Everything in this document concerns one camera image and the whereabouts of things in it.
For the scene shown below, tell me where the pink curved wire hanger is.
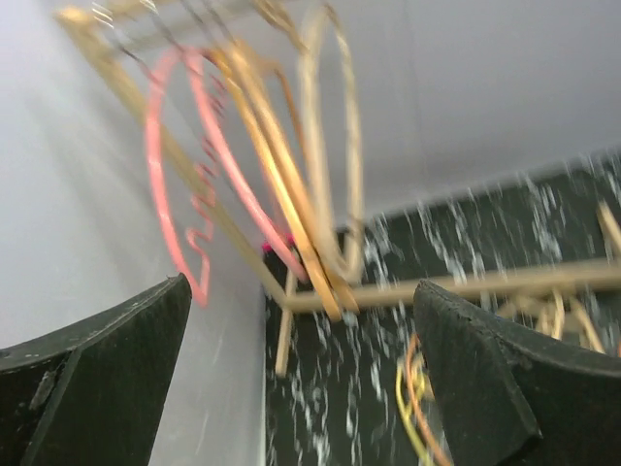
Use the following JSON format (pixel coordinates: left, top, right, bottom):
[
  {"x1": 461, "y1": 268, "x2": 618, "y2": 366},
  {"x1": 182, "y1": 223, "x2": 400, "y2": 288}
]
[{"x1": 185, "y1": 47, "x2": 308, "y2": 281}]

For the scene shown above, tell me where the orange plastic curved hanger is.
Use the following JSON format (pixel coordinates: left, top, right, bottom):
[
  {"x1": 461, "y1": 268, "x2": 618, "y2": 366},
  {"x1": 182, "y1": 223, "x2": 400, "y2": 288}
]
[{"x1": 405, "y1": 285, "x2": 621, "y2": 466}]

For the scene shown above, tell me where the wooden garment rack frame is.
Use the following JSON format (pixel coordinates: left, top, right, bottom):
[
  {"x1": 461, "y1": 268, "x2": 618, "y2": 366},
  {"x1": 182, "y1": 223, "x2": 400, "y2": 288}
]
[{"x1": 55, "y1": 1, "x2": 620, "y2": 374}]

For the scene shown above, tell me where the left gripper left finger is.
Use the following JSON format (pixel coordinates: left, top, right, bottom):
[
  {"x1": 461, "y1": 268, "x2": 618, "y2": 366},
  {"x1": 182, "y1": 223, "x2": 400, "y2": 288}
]
[{"x1": 1, "y1": 275, "x2": 192, "y2": 466}]

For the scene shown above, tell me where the pink wavy wire hanger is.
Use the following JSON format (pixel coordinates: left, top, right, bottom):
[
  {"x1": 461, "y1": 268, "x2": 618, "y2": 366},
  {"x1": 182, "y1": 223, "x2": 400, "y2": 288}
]
[{"x1": 145, "y1": 48, "x2": 229, "y2": 306}]

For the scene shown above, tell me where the wooden hanger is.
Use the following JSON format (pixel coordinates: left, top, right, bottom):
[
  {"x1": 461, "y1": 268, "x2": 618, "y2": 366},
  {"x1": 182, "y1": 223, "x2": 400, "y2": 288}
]
[
  {"x1": 212, "y1": 38, "x2": 345, "y2": 321},
  {"x1": 232, "y1": 38, "x2": 363, "y2": 315}
]

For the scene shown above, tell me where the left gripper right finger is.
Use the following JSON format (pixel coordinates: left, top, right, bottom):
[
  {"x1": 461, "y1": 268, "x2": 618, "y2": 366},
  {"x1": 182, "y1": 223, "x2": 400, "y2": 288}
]
[{"x1": 411, "y1": 279, "x2": 621, "y2": 466}]

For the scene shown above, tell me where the pink tape strip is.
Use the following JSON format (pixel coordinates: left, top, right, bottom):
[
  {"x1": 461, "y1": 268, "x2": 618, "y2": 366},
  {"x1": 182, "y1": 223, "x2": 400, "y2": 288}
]
[{"x1": 261, "y1": 233, "x2": 294, "y2": 253}]

